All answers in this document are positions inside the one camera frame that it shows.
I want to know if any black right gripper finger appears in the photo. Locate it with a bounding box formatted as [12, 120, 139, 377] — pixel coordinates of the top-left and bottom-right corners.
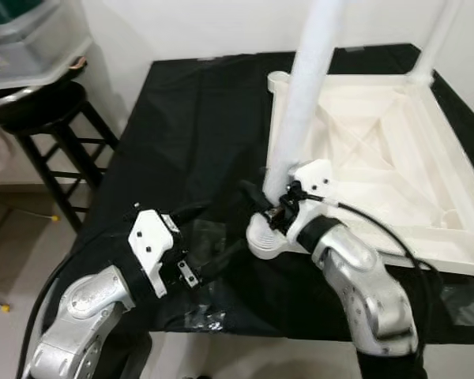
[239, 180, 272, 216]

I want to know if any black tablecloth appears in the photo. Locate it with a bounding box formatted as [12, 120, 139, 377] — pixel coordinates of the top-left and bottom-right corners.
[43, 43, 474, 344]

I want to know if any clear plastic bag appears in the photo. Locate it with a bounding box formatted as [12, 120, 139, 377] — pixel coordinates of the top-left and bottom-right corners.
[172, 220, 228, 334]

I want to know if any black round stool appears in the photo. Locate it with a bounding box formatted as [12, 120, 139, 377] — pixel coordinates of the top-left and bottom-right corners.
[0, 79, 121, 234]

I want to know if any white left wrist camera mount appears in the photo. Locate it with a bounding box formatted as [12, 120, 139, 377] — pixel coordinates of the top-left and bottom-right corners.
[128, 207, 179, 299]

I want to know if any white plastic table top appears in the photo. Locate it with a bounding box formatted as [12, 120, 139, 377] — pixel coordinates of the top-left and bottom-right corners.
[245, 69, 474, 283]

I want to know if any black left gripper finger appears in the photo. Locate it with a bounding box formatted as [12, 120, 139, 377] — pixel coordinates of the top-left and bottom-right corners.
[197, 241, 250, 282]
[170, 201, 216, 227]

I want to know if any clear plastic storage box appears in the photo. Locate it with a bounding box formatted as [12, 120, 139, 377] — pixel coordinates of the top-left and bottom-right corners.
[0, 0, 92, 88]

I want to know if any white plastic table leg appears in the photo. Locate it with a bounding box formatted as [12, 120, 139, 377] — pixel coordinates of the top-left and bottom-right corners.
[265, 0, 345, 208]
[411, 0, 465, 88]

